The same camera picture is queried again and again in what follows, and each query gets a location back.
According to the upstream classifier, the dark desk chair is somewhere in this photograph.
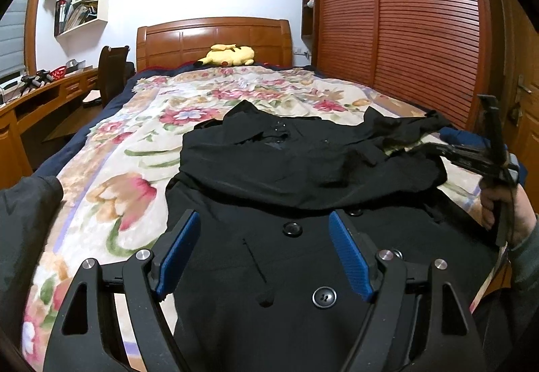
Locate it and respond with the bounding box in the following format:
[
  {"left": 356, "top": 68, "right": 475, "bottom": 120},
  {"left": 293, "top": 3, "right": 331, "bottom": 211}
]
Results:
[{"left": 82, "top": 45, "right": 135, "bottom": 109}]

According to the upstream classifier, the black coat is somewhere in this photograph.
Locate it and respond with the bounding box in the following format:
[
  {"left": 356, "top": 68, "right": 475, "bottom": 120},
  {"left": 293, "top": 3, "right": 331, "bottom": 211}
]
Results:
[{"left": 162, "top": 99, "right": 502, "bottom": 372}]

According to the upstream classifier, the wooden bed headboard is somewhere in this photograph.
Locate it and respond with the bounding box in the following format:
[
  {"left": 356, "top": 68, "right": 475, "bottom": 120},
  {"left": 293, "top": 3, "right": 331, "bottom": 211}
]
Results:
[{"left": 136, "top": 17, "right": 293, "bottom": 71}]

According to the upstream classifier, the window blind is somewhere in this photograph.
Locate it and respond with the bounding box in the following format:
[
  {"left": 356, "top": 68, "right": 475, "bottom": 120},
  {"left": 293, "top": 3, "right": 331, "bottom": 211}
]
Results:
[{"left": 0, "top": 0, "right": 34, "bottom": 82}]

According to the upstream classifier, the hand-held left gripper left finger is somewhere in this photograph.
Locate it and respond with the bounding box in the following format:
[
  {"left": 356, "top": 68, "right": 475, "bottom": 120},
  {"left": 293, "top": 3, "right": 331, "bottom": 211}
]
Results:
[{"left": 42, "top": 210, "right": 201, "bottom": 372}]

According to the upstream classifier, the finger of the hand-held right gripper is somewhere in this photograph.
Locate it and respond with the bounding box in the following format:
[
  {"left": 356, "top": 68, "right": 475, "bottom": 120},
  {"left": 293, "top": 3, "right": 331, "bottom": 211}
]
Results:
[{"left": 406, "top": 142, "right": 453, "bottom": 162}]

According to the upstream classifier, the wooden door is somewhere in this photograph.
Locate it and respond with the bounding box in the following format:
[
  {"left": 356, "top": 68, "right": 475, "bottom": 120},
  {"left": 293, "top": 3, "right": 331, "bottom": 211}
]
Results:
[{"left": 497, "top": 0, "right": 539, "bottom": 171}]

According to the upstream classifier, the white wall shelf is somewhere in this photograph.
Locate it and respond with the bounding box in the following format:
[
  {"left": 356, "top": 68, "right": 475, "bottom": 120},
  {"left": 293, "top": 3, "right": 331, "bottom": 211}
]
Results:
[{"left": 54, "top": 0, "right": 114, "bottom": 38}]

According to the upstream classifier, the person's right hand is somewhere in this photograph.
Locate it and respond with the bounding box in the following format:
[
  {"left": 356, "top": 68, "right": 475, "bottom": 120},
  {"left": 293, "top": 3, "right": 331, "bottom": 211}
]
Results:
[{"left": 481, "top": 187, "right": 539, "bottom": 248}]

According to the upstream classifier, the wooden louvered wardrobe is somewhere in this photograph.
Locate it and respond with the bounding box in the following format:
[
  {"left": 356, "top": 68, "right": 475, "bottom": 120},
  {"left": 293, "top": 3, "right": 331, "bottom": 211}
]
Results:
[{"left": 314, "top": 0, "right": 493, "bottom": 132}]

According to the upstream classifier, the yellow plush toy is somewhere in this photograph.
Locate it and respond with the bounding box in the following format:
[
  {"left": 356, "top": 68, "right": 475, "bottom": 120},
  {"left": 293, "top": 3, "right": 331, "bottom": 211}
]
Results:
[{"left": 194, "top": 43, "right": 256, "bottom": 68}]

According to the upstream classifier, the person's left forearm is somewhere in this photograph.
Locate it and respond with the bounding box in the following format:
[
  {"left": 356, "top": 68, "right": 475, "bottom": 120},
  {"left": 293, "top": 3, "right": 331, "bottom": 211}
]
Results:
[{"left": 0, "top": 175, "right": 64, "bottom": 339}]

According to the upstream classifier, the person's right forearm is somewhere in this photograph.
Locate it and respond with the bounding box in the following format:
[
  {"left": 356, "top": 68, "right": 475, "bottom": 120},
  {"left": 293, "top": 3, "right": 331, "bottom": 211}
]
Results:
[{"left": 505, "top": 216, "right": 539, "bottom": 301}]

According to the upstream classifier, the wooden desk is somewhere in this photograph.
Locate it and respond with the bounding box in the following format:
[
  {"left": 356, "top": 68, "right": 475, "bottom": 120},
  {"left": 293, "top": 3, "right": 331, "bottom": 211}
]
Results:
[{"left": 0, "top": 66, "right": 102, "bottom": 187}]

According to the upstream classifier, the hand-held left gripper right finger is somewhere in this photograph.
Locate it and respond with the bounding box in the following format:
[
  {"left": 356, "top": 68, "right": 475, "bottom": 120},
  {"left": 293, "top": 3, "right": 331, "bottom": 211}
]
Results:
[{"left": 328, "top": 210, "right": 485, "bottom": 372}]

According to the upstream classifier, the person's dark clothing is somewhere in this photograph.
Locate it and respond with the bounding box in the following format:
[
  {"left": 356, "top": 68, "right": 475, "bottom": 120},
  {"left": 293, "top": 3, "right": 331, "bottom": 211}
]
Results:
[{"left": 472, "top": 283, "right": 539, "bottom": 372}]

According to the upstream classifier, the floral blanket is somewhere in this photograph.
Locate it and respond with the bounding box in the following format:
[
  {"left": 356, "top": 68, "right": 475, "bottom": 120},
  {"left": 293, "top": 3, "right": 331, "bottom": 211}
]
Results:
[{"left": 21, "top": 64, "right": 506, "bottom": 372}]

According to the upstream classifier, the black device on desk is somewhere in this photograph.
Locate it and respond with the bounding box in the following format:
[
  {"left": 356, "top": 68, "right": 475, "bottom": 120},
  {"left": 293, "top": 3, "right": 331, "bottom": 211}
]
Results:
[{"left": 21, "top": 69, "right": 53, "bottom": 92}]

